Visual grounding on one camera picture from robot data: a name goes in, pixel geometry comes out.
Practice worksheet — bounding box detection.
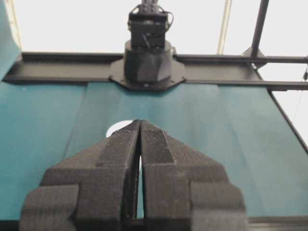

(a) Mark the small white scrap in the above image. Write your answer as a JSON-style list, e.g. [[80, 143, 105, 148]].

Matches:
[[106, 119, 132, 138]]

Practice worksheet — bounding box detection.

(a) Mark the black table side rail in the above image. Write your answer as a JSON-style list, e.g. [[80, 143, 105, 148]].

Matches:
[[266, 89, 308, 156]]

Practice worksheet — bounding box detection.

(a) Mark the beige window frame post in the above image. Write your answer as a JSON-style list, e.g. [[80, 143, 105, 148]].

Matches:
[[216, 0, 233, 55]]

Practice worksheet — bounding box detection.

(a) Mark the black table frame rail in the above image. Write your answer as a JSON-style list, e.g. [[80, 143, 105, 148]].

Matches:
[[3, 51, 308, 92]]

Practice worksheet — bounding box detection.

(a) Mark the black upright frame post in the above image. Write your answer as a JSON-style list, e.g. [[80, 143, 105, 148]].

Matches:
[[240, 0, 270, 64]]

